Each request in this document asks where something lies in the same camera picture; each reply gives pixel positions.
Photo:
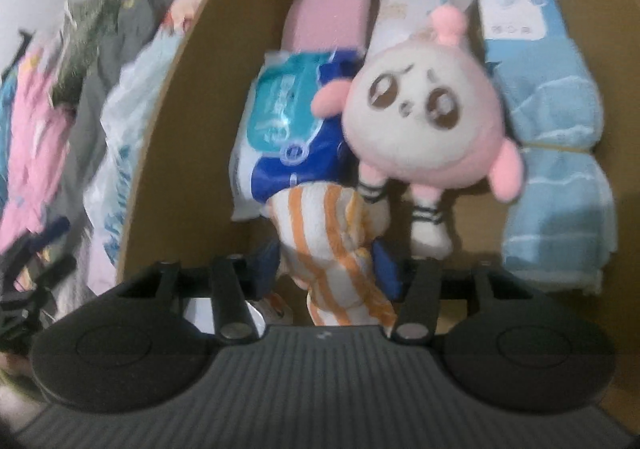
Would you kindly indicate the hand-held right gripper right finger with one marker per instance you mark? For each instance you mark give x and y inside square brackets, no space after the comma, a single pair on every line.
[387,274]

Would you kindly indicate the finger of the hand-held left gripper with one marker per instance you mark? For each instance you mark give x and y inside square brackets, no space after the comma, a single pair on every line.
[52,229]
[47,270]

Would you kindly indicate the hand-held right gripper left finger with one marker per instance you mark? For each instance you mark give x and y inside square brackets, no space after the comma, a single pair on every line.
[266,263]

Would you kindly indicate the orange striped towel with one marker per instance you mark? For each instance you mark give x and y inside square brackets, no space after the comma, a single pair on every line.
[330,249]

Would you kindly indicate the blue wet wipes pack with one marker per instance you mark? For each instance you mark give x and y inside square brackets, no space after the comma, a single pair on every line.
[280,129]

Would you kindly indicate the pink plush toy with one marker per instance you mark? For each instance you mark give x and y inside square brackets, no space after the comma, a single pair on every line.
[420,129]

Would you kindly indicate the brown cardboard box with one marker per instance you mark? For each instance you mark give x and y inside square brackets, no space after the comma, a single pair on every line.
[200,129]

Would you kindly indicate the blue striped towel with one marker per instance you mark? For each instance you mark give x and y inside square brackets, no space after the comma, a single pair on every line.
[550,169]

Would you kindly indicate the pink dotted packet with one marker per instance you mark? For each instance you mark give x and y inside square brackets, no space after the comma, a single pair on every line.
[325,14]

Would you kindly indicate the white cotton pad packet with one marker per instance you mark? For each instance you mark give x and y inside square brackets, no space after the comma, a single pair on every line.
[400,14]

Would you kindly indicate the light blue paper box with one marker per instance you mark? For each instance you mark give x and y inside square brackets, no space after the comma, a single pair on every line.
[525,4]

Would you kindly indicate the white plastic bag blue print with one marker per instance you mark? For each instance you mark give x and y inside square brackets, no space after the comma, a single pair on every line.
[120,169]

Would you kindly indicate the pink printed quilt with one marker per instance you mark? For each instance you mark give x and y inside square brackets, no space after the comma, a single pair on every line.
[35,139]

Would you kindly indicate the dark grey garment yellow print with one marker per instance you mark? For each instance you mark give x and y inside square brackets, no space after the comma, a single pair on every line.
[92,94]

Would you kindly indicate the green fuzzy cloth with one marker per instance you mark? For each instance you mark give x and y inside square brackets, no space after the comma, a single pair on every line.
[80,49]

